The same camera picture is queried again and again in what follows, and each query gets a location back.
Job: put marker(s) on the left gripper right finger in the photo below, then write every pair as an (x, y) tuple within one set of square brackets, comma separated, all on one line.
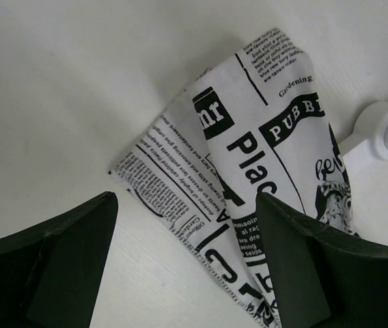
[(322, 277)]

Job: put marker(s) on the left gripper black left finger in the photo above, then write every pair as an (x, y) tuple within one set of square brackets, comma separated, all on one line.
[(50, 273)]

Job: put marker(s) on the white metal clothes rack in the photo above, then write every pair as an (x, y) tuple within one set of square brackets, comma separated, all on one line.
[(369, 138)]

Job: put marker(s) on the newspaper print trousers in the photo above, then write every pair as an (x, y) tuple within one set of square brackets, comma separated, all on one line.
[(253, 124)]

